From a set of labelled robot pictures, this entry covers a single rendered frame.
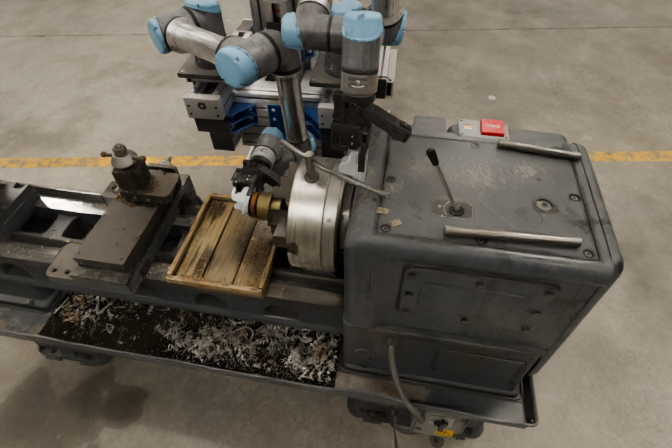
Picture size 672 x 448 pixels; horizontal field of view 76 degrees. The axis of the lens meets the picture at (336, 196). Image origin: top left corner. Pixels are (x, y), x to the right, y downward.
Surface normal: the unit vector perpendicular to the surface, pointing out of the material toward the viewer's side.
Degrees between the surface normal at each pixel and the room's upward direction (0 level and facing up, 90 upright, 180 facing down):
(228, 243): 0
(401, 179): 0
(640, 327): 0
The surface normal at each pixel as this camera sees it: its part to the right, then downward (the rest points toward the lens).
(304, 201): -0.11, -0.20
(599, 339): -0.02, -0.68
